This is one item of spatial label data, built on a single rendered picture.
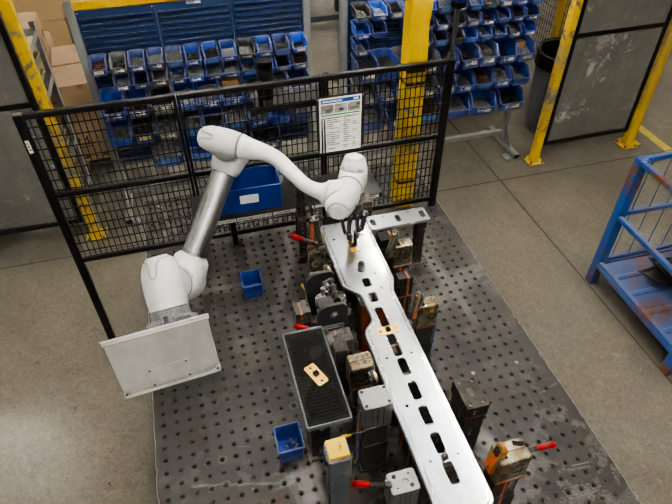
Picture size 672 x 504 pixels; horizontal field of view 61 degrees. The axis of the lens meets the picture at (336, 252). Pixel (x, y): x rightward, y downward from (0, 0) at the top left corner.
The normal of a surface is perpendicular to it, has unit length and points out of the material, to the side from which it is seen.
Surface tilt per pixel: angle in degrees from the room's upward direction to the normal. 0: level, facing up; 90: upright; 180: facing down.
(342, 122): 90
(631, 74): 91
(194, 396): 0
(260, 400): 0
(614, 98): 91
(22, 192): 91
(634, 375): 0
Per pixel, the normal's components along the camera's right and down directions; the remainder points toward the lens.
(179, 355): 0.36, 0.63
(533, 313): 0.00, -0.73
